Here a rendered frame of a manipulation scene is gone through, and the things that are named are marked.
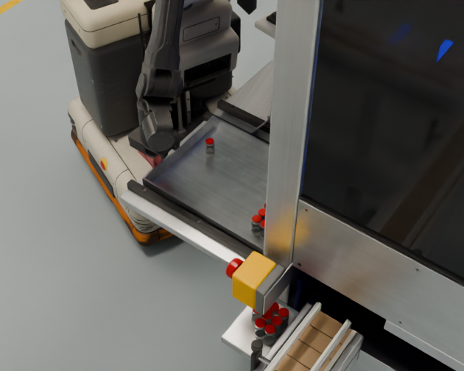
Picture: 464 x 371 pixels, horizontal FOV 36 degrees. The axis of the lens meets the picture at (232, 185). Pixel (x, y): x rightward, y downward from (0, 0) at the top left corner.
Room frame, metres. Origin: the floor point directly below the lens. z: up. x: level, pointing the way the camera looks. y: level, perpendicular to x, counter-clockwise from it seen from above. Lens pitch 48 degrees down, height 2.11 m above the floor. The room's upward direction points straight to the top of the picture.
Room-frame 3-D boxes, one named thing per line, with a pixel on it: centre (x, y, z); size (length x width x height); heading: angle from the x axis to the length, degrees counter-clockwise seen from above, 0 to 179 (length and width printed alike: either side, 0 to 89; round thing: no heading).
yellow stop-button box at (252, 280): (0.75, -0.05, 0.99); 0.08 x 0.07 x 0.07; 54
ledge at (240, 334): (0.72, -0.07, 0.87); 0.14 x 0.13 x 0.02; 54
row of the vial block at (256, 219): (1.02, -0.10, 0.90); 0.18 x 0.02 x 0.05; 143
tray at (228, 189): (1.09, -0.01, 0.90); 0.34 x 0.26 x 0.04; 53
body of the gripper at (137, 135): (1.14, 0.17, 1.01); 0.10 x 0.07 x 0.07; 54
